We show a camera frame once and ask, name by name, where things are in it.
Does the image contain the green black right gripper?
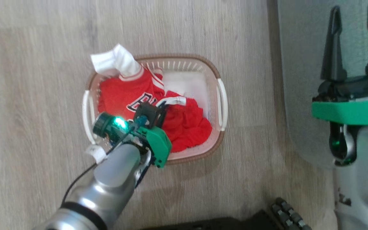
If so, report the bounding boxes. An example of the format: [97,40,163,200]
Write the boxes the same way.
[312,1,368,126]

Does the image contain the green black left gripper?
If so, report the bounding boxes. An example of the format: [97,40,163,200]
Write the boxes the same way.
[93,103,173,169]

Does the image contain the red shorts with white waistband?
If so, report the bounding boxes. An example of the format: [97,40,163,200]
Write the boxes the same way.
[155,90,213,153]

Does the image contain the red jersey with white sleeves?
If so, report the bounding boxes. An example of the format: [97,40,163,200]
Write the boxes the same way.
[90,44,166,128]

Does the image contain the white brown-rimmed laundry basket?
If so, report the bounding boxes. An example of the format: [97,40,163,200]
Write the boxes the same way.
[82,54,228,165]

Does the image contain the white cable label tag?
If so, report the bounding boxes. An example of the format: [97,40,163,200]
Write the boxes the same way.
[86,145,108,164]

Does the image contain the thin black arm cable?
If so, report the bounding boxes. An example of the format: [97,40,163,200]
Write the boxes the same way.
[61,134,130,206]

